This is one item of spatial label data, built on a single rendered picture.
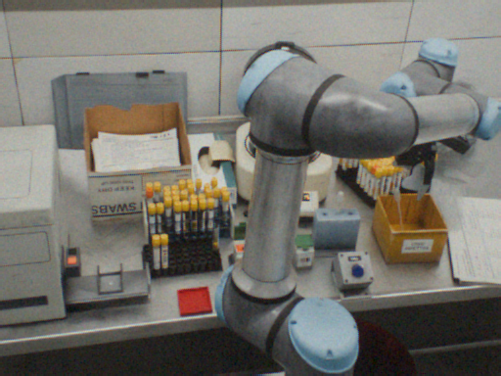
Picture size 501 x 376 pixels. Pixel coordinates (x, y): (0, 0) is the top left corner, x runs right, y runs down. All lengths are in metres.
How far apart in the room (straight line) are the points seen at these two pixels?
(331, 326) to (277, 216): 0.21
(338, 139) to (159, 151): 0.96
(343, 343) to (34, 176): 0.66
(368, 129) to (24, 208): 0.67
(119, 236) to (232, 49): 0.58
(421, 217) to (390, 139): 0.82
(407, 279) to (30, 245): 0.82
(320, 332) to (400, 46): 1.08
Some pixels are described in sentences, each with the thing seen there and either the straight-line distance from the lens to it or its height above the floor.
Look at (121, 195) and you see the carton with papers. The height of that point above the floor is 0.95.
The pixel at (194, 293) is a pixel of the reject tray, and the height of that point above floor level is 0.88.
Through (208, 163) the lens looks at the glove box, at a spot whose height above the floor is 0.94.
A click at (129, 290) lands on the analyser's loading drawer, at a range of 1.58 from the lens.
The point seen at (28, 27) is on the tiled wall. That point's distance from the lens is 1.91.
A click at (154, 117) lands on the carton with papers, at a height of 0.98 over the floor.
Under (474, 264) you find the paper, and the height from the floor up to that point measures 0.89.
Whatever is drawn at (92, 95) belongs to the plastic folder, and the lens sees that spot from 1.98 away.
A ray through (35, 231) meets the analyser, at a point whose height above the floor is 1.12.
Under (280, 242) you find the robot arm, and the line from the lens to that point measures 1.20.
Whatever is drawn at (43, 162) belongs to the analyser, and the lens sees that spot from 1.50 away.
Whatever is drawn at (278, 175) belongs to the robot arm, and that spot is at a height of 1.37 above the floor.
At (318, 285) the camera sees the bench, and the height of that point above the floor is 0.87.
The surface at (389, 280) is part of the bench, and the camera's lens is 1.70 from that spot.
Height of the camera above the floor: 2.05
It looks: 36 degrees down
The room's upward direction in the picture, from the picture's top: 4 degrees clockwise
